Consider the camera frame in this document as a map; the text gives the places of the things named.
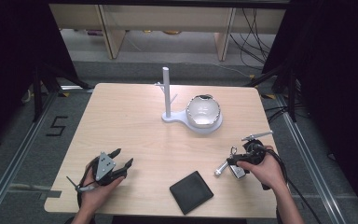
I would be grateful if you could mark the dark curtain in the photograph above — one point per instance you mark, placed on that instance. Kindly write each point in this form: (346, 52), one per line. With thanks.
(15, 62)
(335, 77)

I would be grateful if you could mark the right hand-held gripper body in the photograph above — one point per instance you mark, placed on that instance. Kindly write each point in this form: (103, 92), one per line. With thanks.
(254, 153)

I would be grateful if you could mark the black wallet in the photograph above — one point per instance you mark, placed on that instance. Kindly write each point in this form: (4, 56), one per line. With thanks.
(191, 193)

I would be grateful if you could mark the white hook stand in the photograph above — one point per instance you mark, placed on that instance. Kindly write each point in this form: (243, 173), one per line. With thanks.
(167, 93)

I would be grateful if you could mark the beige desk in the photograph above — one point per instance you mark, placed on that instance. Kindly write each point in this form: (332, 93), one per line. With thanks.
(167, 18)

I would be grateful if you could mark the silver bowl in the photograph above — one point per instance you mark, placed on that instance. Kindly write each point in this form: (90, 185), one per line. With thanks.
(203, 111)

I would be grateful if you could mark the bunch of keys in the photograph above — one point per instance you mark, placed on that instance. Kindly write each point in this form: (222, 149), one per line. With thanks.
(237, 171)

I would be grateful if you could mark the aluminium floor rail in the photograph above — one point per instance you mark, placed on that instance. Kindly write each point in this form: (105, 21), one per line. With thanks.
(12, 155)
(310, 168)

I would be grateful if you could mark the person's left hand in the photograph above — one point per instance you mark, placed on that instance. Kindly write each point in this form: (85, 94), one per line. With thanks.
(96, 193)

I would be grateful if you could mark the person's right hand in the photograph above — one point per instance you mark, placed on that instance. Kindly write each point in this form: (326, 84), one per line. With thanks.
(265, 174)

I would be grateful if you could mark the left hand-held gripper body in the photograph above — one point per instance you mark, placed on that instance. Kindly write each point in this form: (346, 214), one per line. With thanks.
(105, 166)

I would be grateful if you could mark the black metal stand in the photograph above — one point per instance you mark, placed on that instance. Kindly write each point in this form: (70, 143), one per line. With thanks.
(37, 93)
(292, 93)

